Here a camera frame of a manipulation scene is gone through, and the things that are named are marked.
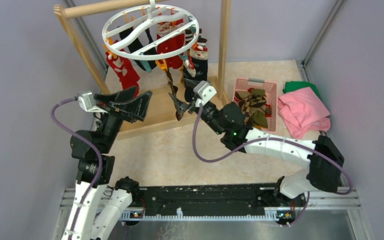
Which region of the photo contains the green striped sock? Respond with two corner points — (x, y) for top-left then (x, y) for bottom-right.
(248, 88), (272, 129)

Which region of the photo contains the white round clip hanger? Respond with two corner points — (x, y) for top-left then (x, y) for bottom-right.
(101, 0), (200, 61)

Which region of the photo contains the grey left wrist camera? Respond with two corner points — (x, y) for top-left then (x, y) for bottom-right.
(77, 91), (108, 113)

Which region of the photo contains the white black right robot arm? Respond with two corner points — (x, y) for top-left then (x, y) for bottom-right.
(173, 98), (344, 206)

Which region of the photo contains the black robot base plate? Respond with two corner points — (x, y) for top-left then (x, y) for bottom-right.
(130, 183), (305, 217)

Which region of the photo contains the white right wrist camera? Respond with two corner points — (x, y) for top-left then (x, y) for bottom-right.
(193, 81), (217, 108)

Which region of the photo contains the black hanging sock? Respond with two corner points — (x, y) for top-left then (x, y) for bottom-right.
(118, 27), (157, 73)

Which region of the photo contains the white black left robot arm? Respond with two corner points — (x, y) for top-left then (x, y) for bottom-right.
(51, 86), (153, 240)

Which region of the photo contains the wooden hanger stand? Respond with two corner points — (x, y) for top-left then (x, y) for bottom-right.
(53, 0), (231, 139)

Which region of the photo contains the mustard sock striped cuff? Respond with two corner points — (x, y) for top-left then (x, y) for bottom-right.
(184, 28), (208, 45)

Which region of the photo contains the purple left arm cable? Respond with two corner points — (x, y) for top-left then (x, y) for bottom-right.
(50, 97), (104, 240)

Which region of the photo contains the navy blue sock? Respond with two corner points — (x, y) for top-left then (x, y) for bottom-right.
(180, 53), (196, 103)

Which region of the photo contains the navy sock red cuff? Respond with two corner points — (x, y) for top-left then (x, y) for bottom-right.
(189, 37), (209, 81)

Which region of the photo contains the pink folded cloth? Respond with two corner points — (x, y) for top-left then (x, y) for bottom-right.
(277, 87), (331, 139)

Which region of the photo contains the red bear sock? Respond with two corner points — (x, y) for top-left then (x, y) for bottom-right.
(103, 44), (140, 97)

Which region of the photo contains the pink perforated plastic basket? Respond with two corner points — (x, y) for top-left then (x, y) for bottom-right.
(233, 78), (277, 133)

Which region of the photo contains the green folded cloth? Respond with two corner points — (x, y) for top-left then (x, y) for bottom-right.
(282, 81), (321, 99)

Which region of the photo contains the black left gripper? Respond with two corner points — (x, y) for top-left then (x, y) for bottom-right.
(94, 85), (153, 153)

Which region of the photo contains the argyle patterned sock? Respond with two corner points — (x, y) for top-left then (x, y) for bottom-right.
(163, 68), (183, 121)
(238, 95), (268, 120)

